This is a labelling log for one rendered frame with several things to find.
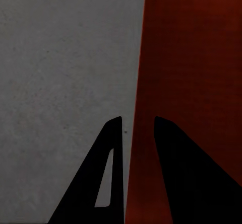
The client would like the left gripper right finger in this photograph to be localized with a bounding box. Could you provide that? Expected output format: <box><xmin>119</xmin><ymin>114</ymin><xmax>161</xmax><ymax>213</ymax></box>
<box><xmin>154</xmin><ymin>116</ymin><xmax>242</xmax><ymax>224</ymax></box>

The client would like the storage box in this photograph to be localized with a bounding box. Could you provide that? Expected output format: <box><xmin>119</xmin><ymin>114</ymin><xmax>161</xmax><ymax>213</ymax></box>
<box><xmin>125</xmin><ymin>0</ymin><xmax>242</xmax><ymax>224</ymax></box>

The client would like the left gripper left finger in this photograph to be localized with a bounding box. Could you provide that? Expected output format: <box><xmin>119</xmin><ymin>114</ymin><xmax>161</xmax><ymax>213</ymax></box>
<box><xmin>48</xmin><ymin>116</ymin><xmax>125</xmax><ymax>224</ymax></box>

